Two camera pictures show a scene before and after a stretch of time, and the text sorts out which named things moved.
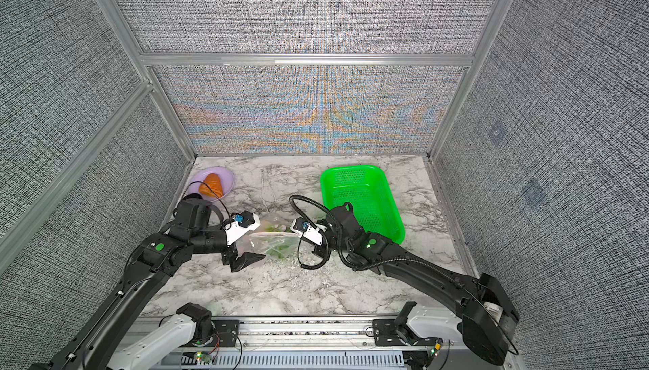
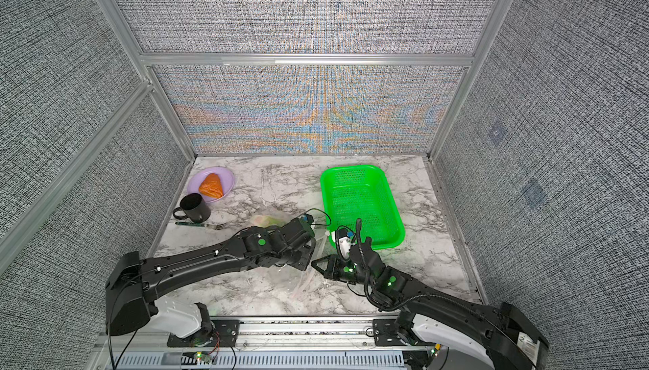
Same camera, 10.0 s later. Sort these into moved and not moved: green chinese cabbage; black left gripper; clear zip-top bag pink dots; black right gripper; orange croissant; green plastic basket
Moved: clear zip-top bag pink dots; black left gripper; black right gripper; green chinese cabbage
Not moved: orange croissant; green plastic basket
